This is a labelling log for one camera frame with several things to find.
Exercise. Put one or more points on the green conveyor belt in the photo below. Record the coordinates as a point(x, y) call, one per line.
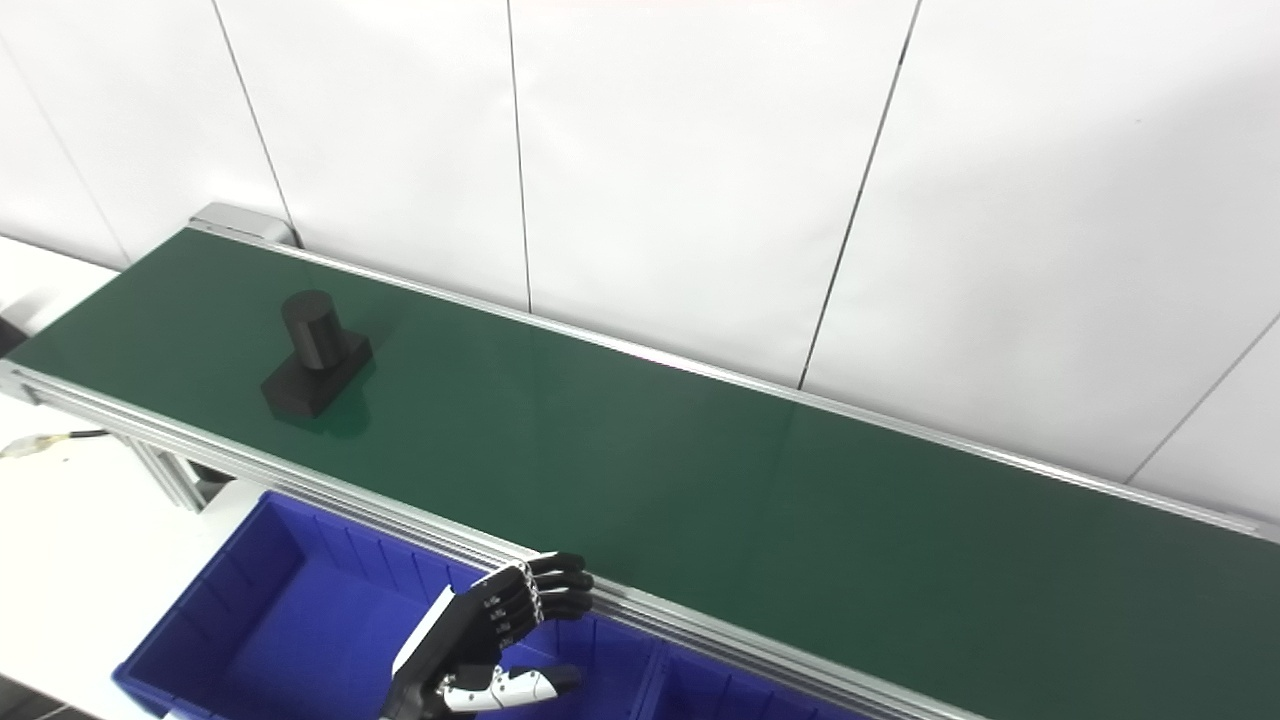
point(300, 475)
point(700, 480)

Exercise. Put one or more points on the aluminium conveyor support leg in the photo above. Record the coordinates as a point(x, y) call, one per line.
point(175, 475)

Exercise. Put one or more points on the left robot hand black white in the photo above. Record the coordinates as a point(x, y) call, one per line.
point(465, 625)

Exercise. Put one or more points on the black cylinder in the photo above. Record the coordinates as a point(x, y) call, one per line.
point(312, 345)

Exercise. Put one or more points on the blue plastic bin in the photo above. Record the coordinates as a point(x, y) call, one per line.
point(700, 695)
point(280, 620)

